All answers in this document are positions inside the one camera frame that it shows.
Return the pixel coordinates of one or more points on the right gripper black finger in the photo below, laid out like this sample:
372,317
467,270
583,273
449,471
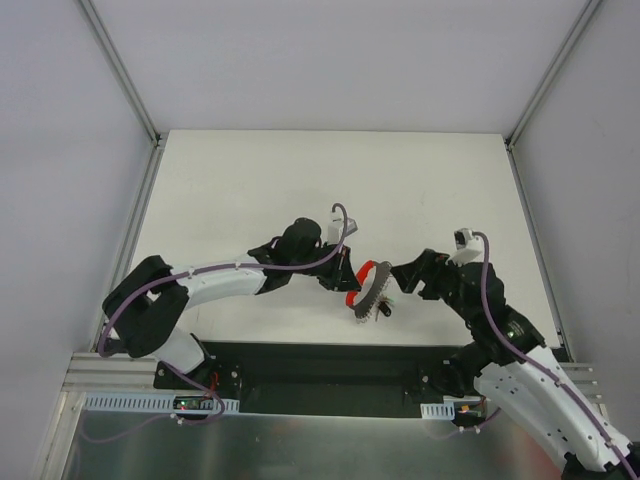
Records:
411,270
408,283

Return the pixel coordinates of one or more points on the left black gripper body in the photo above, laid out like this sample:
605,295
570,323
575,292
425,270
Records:
338,270

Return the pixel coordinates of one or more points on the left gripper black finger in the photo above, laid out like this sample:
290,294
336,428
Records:
350,260
344,282

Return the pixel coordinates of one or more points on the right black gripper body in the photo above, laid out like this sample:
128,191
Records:
425,273

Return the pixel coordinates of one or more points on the red handled metal key holder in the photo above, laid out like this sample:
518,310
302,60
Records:
373,277

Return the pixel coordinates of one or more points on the black headed key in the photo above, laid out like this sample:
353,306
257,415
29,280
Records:
385,307

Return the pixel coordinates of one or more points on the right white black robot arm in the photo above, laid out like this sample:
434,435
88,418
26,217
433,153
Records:
509,363

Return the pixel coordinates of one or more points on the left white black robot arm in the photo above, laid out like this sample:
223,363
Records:
145,307

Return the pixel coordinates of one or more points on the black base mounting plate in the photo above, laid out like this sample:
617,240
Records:
370,381

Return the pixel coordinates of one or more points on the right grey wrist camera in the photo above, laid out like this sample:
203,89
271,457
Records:
469,247

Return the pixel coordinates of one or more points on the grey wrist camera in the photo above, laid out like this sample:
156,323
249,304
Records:
469,247
338,229

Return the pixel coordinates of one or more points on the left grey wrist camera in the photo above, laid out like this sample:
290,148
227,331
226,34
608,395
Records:
338,229

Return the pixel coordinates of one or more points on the right white cable duct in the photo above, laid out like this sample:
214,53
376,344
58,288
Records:
438,411

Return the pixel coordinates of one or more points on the right aluminium frame post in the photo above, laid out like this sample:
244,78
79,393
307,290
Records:
585,18

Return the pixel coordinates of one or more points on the aluminium frame post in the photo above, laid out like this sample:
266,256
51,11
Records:
100,32
585,18

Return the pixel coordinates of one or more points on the right aluminium table rail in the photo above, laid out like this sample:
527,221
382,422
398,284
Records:
561,332

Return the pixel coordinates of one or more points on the aluminium table rail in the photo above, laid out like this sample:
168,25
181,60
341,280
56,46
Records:
57,455
561,332

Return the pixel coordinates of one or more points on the left aluminium table rail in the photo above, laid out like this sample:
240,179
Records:
57,455

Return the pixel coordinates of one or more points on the left aluminium frame post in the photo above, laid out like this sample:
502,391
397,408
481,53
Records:
100,32

